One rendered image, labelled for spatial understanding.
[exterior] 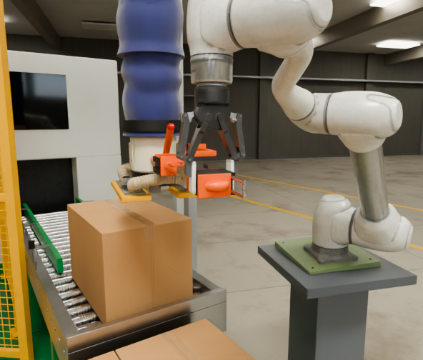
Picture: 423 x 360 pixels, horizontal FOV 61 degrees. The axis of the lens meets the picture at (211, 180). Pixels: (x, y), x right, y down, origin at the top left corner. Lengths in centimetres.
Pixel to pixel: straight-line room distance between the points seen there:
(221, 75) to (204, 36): 8
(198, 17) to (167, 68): 54
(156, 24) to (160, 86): 19
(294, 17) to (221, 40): 15
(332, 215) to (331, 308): 40
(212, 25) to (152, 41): 55
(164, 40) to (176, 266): 92
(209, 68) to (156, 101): 53
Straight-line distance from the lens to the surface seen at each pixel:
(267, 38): 70
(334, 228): 162
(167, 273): 162
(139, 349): 148
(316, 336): 174
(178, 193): 123
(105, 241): 146
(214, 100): 75
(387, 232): 154
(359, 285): 157
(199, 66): 76
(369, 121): 113
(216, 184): 74
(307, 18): 67
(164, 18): 129
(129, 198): 120
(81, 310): 181
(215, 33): 74
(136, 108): 127
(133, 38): 129
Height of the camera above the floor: 137
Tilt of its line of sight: 9 degrees down
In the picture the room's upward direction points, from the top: straight up
